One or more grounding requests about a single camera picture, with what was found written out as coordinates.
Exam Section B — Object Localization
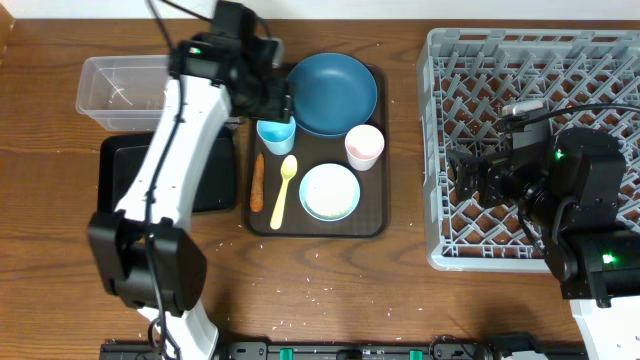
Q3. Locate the pink plastic cup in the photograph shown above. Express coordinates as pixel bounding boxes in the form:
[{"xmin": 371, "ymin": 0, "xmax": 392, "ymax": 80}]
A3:
[{"xmin": 345, "ymin": 124, "xmax": 385, "ymax": 171}]

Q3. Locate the grey dishwasher rack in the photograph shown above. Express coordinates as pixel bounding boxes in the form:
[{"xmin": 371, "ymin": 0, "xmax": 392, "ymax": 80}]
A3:
[{"xmin": 417, "ymin": 28, "xmax": 639, "ymax": 273}]

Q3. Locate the brown serving tray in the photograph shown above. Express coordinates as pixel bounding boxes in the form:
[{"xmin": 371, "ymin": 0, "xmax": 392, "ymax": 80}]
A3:
[{"xmin": 243, "ymin": 62, "xmax": 391, "ymax": 239}]

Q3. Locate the yellow plastic spoon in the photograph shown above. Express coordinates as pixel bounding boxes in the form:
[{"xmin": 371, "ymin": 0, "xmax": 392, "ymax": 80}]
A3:
[{"xmin": 270, "ymin": 154, "xmax": 298, "ymax": 230}]

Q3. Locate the dark blue plate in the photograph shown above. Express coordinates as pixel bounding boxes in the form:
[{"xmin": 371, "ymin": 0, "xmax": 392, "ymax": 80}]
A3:
[{"xmin": 288, "ymin": 53, "xmax": 378, "ymax": 137}]

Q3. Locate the orange carrot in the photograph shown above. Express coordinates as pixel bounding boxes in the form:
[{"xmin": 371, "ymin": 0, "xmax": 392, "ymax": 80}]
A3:
[{"xmin": 249, "ymin": 152, "xmax": 265, "ymax": 213}]

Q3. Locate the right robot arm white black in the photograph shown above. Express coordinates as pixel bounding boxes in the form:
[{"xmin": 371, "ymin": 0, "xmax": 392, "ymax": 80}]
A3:
[{"xmin": 447, "ymin": 128, "xmax": 639, "ymax": 359}]

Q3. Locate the light blue plastic cup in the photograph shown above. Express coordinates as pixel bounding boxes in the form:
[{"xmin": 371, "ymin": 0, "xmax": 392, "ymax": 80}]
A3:
[{"xmin": 257, "ymin": 116, "xmax": 296, "ymax": 156}]

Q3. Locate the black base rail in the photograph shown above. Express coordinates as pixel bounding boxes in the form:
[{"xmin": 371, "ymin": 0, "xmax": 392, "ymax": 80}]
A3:
[{"xmin": 98, "ymin": 333, "xmax": 589, "ymax": 360}]

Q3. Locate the black waste tray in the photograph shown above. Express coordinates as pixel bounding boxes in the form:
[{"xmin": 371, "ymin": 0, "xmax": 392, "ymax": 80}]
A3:
[{"xmin": 97, "ymin": 128, "xmax": 237, "ymax": 214}]

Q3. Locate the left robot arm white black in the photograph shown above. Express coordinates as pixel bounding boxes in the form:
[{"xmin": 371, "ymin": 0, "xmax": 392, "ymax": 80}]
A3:
[{"xmin": 87, "ymin": 34, "xmax": 293, "ymax": 359}]

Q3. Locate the light blue small bowl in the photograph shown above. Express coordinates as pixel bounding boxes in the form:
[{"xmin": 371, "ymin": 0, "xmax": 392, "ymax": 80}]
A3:
[{"xmin": 299, "ymin": 163, "xmax": 361, "ymax": 222}]

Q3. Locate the clear plastic waste bin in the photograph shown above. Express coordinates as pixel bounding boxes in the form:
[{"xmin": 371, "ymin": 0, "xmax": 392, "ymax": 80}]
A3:
[{"xmin": 76, "ymin": 55, "xmax": 168, "ymax": 132}]

